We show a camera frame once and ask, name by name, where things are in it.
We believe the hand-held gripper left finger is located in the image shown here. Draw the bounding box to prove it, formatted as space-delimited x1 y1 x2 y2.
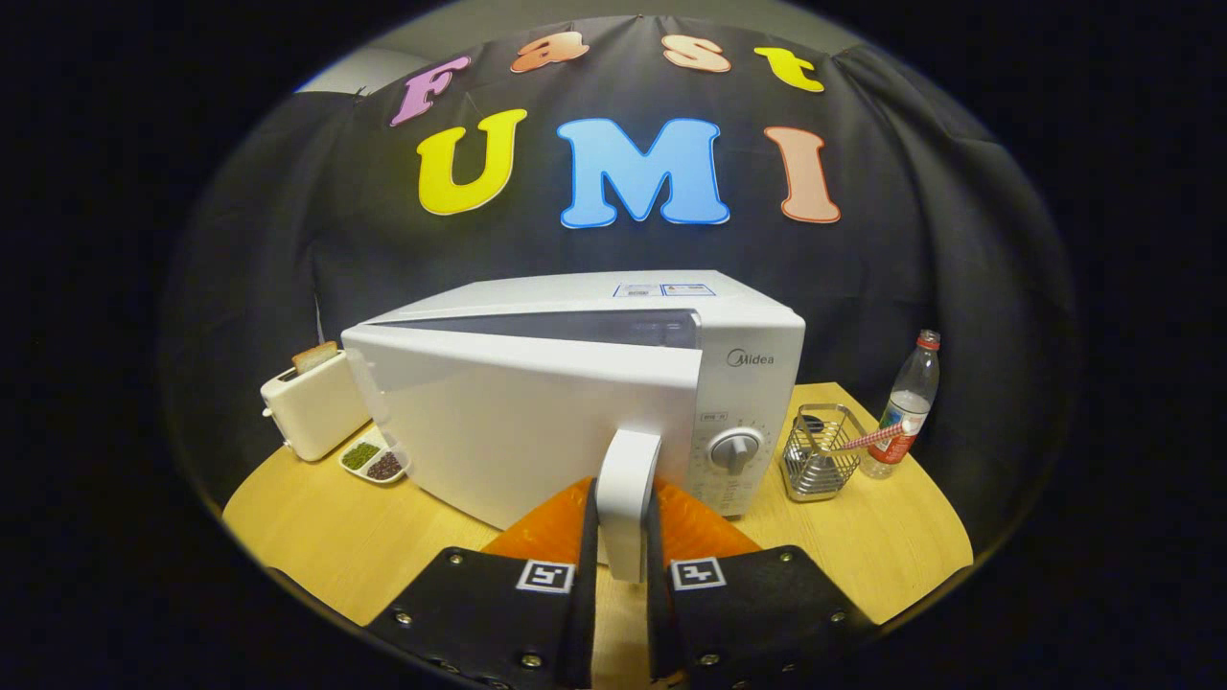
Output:
364 476 600 690

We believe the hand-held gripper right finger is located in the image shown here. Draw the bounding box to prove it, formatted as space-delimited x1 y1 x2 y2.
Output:
645 476 875 690

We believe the white toaster oven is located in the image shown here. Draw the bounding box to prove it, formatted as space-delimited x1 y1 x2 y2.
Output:
340 270 806 584

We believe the cream toaster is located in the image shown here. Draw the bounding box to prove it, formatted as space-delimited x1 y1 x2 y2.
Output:
260 350 373 463

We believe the white divided dish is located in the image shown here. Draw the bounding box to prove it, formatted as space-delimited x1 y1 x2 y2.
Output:
338 428 413 486

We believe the red checked stick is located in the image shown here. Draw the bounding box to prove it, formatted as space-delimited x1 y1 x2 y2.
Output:
830 419 914 452

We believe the clear plastic water bottle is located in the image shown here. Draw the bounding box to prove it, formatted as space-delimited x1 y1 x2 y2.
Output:
860 330 941 479

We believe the black backdrop cloth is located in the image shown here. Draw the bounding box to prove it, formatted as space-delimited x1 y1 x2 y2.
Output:
163 14 1079 538

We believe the metal wire basket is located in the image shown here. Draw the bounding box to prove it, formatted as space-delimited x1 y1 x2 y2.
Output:
781 403 868 503

